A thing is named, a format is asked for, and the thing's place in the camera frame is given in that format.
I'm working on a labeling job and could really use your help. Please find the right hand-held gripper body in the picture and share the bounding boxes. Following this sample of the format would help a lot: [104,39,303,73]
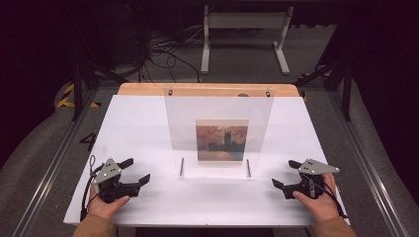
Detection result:
[282,158,341,200]

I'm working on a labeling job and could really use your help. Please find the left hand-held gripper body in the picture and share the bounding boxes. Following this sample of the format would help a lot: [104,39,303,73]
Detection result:
[92,157,142,204]

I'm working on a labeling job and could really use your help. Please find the clear acrylic photo frame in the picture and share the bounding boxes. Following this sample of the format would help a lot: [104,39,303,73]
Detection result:
[163,87,276,181]

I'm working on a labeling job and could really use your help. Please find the picture card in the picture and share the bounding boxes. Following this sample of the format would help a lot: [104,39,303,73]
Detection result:
[195,118,250,166]

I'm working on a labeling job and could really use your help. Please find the person's left hand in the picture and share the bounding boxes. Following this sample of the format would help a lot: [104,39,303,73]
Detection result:
[87,186,131,220]

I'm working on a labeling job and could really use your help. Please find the person's right hand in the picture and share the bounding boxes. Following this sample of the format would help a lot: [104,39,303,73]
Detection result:
[292,172,340,222]

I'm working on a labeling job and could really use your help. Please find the white board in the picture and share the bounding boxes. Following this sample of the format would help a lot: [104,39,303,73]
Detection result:
[63,94,351,228]

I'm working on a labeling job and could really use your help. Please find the wooden table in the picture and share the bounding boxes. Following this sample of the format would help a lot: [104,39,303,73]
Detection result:
[117,82,300,98]

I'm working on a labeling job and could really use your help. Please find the black metal stand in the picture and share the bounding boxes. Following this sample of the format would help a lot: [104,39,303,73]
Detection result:
[67,6,130,121]
[293,48,354,122]

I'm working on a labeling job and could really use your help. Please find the yellow black floor tape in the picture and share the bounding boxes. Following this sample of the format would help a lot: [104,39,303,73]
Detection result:
[297,65,332,80]
[56,82,102,109]

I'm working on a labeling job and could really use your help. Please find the white metal stand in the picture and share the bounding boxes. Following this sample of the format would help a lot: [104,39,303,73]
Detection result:
[201,4,294,76]

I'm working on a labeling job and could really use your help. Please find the left hand-held gripper cable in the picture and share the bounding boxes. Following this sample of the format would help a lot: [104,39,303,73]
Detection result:
[79,154,104,222]

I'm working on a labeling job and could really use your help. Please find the hand-held gripper cable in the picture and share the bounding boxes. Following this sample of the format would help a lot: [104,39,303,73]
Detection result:
[307,174,350,220]
[79,154,104,222]

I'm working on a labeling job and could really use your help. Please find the right hand-held gripper cable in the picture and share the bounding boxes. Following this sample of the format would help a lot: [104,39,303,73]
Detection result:
[307,174,350,220]

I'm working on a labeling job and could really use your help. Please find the aluminium floor rail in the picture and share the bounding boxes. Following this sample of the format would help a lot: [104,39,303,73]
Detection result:
[11,88,99,237]
[328,90,410,237]

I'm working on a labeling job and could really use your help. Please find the black floor cables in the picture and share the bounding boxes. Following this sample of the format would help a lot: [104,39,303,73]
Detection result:
[129,23,207,83]

